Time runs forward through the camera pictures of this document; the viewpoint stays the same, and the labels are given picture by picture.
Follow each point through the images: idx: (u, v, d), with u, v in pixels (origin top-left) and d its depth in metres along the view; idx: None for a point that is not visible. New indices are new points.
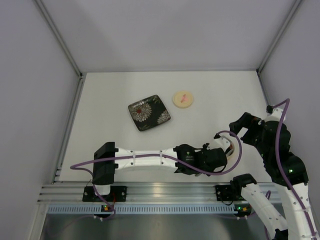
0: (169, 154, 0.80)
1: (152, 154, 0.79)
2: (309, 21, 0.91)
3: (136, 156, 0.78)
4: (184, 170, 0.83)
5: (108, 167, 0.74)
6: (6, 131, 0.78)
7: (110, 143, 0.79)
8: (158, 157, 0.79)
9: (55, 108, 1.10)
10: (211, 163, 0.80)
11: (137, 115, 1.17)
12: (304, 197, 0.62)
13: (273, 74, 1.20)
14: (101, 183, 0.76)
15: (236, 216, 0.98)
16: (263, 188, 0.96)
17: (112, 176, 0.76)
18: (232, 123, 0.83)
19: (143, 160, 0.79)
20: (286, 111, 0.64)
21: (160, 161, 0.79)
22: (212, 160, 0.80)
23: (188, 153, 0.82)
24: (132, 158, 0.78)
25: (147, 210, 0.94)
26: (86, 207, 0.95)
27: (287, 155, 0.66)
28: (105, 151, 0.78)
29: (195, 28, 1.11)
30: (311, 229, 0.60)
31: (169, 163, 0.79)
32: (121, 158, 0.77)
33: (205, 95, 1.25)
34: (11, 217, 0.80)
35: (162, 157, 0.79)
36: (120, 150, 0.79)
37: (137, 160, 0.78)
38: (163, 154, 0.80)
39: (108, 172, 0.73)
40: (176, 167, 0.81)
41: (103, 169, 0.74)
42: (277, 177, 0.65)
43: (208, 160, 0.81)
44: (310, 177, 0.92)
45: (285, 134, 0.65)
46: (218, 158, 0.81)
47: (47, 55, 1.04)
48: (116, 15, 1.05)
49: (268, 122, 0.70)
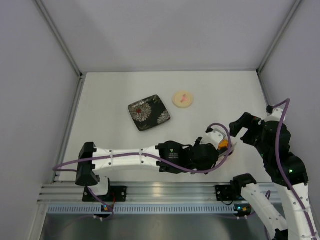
0: (150, 153, 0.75)
1: (131, 155, 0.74)
2: (309, 21, 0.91)
3: (114, 156, 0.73)
4: (169, 169, 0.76)
5: (85, 168, 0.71)
6: (7, 131, 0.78)
7: (89, 143, 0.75)
8: (138, 156, 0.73)
9: (55, 108, 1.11)
10: (199, 161, 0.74)
11: (137, 115, 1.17)
12: (304, 198, 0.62)
13: (273, 74, 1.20)
14: (84, 183, 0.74)
15: (236, 216, 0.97)
16: (263, 188, 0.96)
17: (93, 177, 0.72)
18: (232, 123, 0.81)
19: (122, 160, 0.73)
20: (286, 111, 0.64)
21: (139, 160, 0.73)
22: (201, 157, 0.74)
23: (172, 151, 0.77)
24: (109, 159, 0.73)
25: (147, 210, 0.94)
26: (86, 207, 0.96)
27: (287, 155, 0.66)
28: (84, 152, 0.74)
29: (195, 28, 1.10)
30: (311, 230, 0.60)
31: (150, 162, 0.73)
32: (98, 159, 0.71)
33: (205, 95, 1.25)
34: (11, 217, 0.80)
35: (142, 157, 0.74)
36: (98, 150, 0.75)
37: (115, 160, 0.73)
38: (144, 153, 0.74)
39: (84, 173, 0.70)
40: (158, 166, 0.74)
41: (81, 170, 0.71)
42: (277, 177, 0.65)
43: (196, 158, 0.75)
44: (311, 177, 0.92)
45: (286, 134, 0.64)
46: (207, 155, 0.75)
47: (47, 55, 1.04)
48: (115, 16, 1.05)
49: (268, 122, 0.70)
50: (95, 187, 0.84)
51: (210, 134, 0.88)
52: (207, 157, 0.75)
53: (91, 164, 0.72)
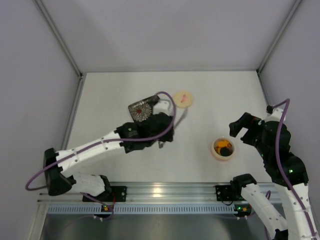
0: (112, 138, 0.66)
1: (94, 145, 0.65)
2: (309, 21, 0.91)
3: (78, 151, 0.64)
4: (134, 147, 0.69)
5: (50, 173, 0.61)
6: (7, 131, 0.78)
7: (49, 149, 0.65)
8: (99, 144, 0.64)
9: (54, 108, 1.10)
10: (158, 130, 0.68)
11: (137, 115, 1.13)
12: (304, 198, 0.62)
13: (273, 74, 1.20)
14: (59, 190, 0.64)
15: (236, 216, 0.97)
16: (263, 188, 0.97)
17: (64, 179, 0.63)
18: (232, 124, 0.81)
19: (86, 152, 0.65)
20: (286, 111, 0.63)
21: (103, 147, 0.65)
22: (158, 125, 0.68)
23: (130, 129, 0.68)
24: (75, 157, 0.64)
25: (147, 210, 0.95)
26: (87, 207, 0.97)
27: (287, 155, 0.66)
28: (47, 159, 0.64)
29: (195, 28, 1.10)
30: (311, 230, 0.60)
31: (114, 145, 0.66)
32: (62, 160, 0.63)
33: (205, 95, 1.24)
34: (10, 217, 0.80)
35: (105, 144, 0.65)
36: (61, 153, 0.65)
37: (80, 155, 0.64)
38: (105, 139, 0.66)
39: (53, 178, 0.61)
40: (123, 146, 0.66)
41: (48, 177, 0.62)
42: (277, 177, 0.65)
43: (152, 127, 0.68)
44: (311, 177, 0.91)
45: (286, 133, 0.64)
46: (162, 121, 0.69)
47: (47, 54, 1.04)
48: (115, 16, 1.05)
49: (268, 122, 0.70)
50: (86, 189, 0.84)
51: (156, 105, 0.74)
52: (162, 123, 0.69)
53: (57, 167, 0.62)
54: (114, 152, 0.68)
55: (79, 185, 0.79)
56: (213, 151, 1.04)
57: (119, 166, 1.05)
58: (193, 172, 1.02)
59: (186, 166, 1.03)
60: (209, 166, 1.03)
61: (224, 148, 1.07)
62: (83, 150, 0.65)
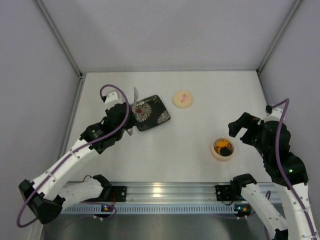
0: (81, 145, 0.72)
1: (66, 159, 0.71)
2: (308, 21, 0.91)
3: (53, 171, 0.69)
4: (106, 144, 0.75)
5: (33, 202, 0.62)
6: (7, 131, 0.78)
7: (22, 182, 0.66)
8: (71, 156, 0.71)
9: (54, 108, 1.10)
10: (119, 122, 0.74)
11: (137, 115, 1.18)
12: (304, 197, 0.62)
13: (273, 74, 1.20)
14: (49, 215, 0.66)
15: (236, 216, 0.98)
16: (263, 188, 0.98)
17: (50, 201, 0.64)
18: (231, 124, 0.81)
19: (61, 169, 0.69)
20: (286, 111, 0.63)
21: (75, 158, 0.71)
22: (117, 117, 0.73)
23: (94, 130, 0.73)
24: (52, 179, 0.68)
25: (147, 210, 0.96)
26: (86, 207, 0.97)
27: (287, 155, 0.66)
28: (24, 192, 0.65)
29: (195, 28, 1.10)
30: (311, 230, 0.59)
31: (84, 151, 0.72)
32: (41, 186, 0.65)
33: (205, 95, 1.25)
34: (10, 217, 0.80)
35: (75, 153, 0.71)
36: (36, 181, 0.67)
37: (57, 174, 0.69)
38: (73, 150, 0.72)
39: (38, 205, 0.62)
40: (93, 148, 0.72)
41: (32, 207, 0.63)
42: (277, 177, 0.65)
43: (114, 121, 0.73)
44: (311, 177, 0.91)
45: (285, 133, 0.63)
46: (120, 111, 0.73)
47: (46, 54, 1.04)
48: (115, 15, 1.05)
49: (268, 121, 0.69)
50: (84, 197, 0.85)
51: (107, 100, 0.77)
52: (121, 113, 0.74)
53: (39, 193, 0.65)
54: (88, 155, 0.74)
55: (72, 200, 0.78)
56: (213, 151, 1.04)
57: (119, 166, 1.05)
58: (194, 172, 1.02)
59: (186, 166, 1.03)
60: (209, 166, 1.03)
61: (224, 148, 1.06)
62: (57, 168, 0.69)
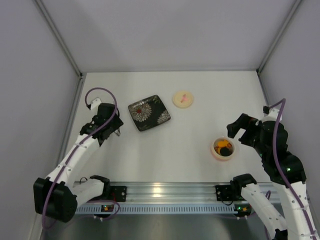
0: (84, 137, 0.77)
1: (75, 152, 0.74)
2: (308, 20, 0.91)
3: (66, 162, 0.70)
4: (102, 137, 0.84)
5: (56, 193, 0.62)
6: (7, 130, 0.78)
7: (36, 181, 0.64)
8: (79, 147, 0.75)
9: (54, 108, 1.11)
10: (109, 115, 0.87)
11: (137, 115, 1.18)
12: (302, 196, 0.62)
13: (273, 74, 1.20)
14: (69, 207, 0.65)
15: (236, 216, 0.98)
16: (263, 188, 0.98)
17: (70, 192, 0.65)
18: (230, 125, 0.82)
19: (74, 160, 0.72)
20: (282, 111, 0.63)
21: (83, 148, 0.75)
22: (107, 111, 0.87)
23: (91, 126, 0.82)
24: (67, 168, 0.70)
25: (147, 210, 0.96)
26: (86, 207, 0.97)
27: (284, 154, 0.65)
28: (42, 188, 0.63)
29: (195, 27, 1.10)
30: (310, 228, 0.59)
31: (89, 141, 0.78)
32: (59, 177, 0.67)
33: (205, 95, 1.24)
34: (10, 217, 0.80)
35: (82, 144, 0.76)
36: (51, 175, 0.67)
37: (70, 164, 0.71)
38: (79, 142, 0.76)
39: (62, 192, 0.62)
40: (95, 138, 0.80)
41: (56, 198, 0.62)
42: (275, 176, 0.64)
43: (105, 115, 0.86)
44: (311, 177, 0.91)
45: (283, 133, 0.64)
46: (108, 106, 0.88)
47: (46, 54, 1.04)
48: (115, 15, 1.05)
49: (265, 121, 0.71)
50: (90, 195, 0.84)
51: (92, 106, 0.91)
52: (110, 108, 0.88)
53: (59, 183, 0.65)
54: (91, 147, 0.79)
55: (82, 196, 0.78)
56: (213, 151, 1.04)
57: (119, 166, 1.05)
58: (194, 172, 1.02)
59: (186, 166, 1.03)
60: (209, 166, 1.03)
61: (224, 148, 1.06)
62: (69, 159, 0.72)
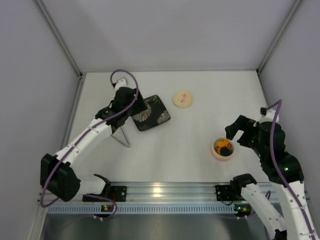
0: (97, 122, 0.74)
1: (84, 136, 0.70)
2: (308, 21, 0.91)
3: (75, 144, 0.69)
4: (117, 124, 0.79)
5: (62, 173, 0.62)
6: (7, 130, 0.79)
7: (44, 156, 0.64)
8: (91, 132, 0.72)
9: (54, 108, 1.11)
10: (126, 102, 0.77)
11: (137, 115, 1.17)
12: (300, 195, 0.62)
13: (273, 74, 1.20)
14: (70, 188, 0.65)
15: (236, 216, 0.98)
16: (263, 188, 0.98)
17: (74, 175, 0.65)
18: (228, 127, 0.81)
19: (83, 143, 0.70)
20: (279, 111, 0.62)
21: (94, 134, 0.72)
22: (124, 97, 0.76)
23: (107, 111, 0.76)
24: (76, 150, 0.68)
25: (147, 210, 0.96)
26: (87, 207, 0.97)
27: (283, 154, 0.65)
28: (48, 165, 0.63)
29: (195, 28, 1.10)
30: (309, 227, 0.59)
31: (101, 129, 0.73)
32: (66, 156, 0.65)
33: (205, 95, 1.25)
34: (10, 217, 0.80)
35: (95, 128, 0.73)
36: (59, 153, 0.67)
37: (80, 147, 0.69)
38: (92, 127, 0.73)
39: (66, 173, 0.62)
40: (108, 125, 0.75)
41: (60, 178, 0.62)
42: (273, 176, 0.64)
43: (122, 102, 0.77)
44: (311, 177, 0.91)
45: (279, 133, 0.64)
46: (127, 91, 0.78)
47: (46, 55, 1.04)
48: (115, 16, 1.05)
49: (263, 122, 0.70)
50: (91, 189, 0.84)
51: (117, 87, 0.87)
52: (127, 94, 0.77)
53: (65, 162, 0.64)
54: (103, 133, 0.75)
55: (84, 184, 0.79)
56: (213, 152, 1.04)
57: (119, 166, 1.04)
58: (194, 172, 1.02)
59: (186, 166, 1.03)
60: (209, 166, 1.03)
61: (224, 148, 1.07)
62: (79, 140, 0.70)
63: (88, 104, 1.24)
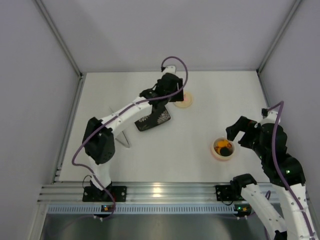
0: (140, 100, 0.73)
1: (128, 109, 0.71)
2: (308, 22, 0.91)
3: (119, 116, 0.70)
4: (157, 107, 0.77)
5: (103, 136, 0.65)
6: (7, 131, 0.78)
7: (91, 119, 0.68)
8: (133, 108, 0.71)
9: (54, 108, 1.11)
10: (171, 87, 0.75)
11: None
12: (301, 198, 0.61)
13: (273, 74, 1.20)
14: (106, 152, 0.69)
15: (236, 216, 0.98)
16: (263, 188, 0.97)
17: (112, 140, 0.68)
18: (229, 127, 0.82)
19: (125, 117, 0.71)
20: (281, 114, 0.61)
21: (136, 110, 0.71)
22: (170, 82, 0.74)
23: (152, 92, 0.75)
24: (118, 120, 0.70)
25: (147, 210, 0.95)
26: (86, 207, 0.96)
27: (284, 156, 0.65)
28: (92, 127, 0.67)
29: (195, 28, 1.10)
30: (309, 230, 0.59)
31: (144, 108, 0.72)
32: (109, 123, 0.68)
33: (205, 95, 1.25)
34: (10, 217, 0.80)
35: (138, 105, 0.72)
36: (104, 119, 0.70)
37: (122, 118, 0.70)
38: (136, 102, 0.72)
39: (107, 136, 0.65)
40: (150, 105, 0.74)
41: (100, 139, 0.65)
42: (274, 178, 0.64)
43: (166, 86, 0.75)
44: (310, 178, 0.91)
45: (281, 135, 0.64)
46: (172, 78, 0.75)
47: (47, 55, 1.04)
48: (116, 16, 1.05)
49: (264, 124, 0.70)
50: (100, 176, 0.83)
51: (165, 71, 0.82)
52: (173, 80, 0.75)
53: (107, 128, 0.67)
54: (144, 113, 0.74)
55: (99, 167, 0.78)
56: (213, 152, 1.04)
57: (119, 166, 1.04)
58: (194, 172, 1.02)
59: (186, 166, 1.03)
60: (209, 166, 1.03)
61: (224, 148, 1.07)
62: (123, 112, 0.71)
63: (88, 104, 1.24)
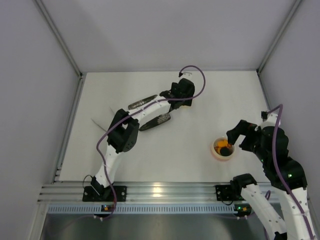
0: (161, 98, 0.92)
1: (151, 105, 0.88)
2: (308, 22, 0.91)
3: (144, 109, 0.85)
4: (173, 105, 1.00)
5: (131, 125, 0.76)
6: (7, 131, 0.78)
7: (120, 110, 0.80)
8: (154, 104, 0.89)
9: (54, 108, 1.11)
10: (186, 90, 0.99)
11: None
12: (303, 202, 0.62)
13: (273, 74, 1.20)
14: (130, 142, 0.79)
15: (236, 216, 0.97)
16: (263, 188, 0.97)
17: (137, 131, 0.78)
18: (229, 132, 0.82)
19: (148, 110, 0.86)
20: (281, 116, 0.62)
21: (157, 106, 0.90)
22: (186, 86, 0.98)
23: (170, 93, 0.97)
24: (143, 112, 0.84)
25: (147, 210, 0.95)
26: (86, 207, 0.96)
27: (286, 160, 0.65)
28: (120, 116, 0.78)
29: (195, 28, 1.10)
30: (309, 233, 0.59)
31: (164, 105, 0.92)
32: (135, 114, 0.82)
33: (205, 95, 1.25)
34: (10, 218, 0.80)
35: (159, 102, 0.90)
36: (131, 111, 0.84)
37: (146, 112, 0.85)
38: (157, 100, 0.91)
39: (133, 125, 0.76)
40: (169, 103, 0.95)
41: (128, 128, 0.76)
42: (276, 181, 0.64)
43: (182, 89, 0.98)
44: (310, 178, 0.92)
45: (283, 138, 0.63)
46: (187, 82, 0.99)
47: (47, 56, 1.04)
48: (115, 16, 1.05)
49: (265, 127, 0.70)
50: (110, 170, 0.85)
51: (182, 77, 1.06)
52: (188, 85, 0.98)
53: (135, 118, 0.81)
54: (162, 109, 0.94)
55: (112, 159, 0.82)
56: (213, 152, 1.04)
57: (119, 166, 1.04)
58: (194, 172, 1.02)
59: (186, 166, 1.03)
60: (209, 166, 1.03)
61: (224, 148, 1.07)
62: (147, 107, 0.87)
63: (88, 104, 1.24)
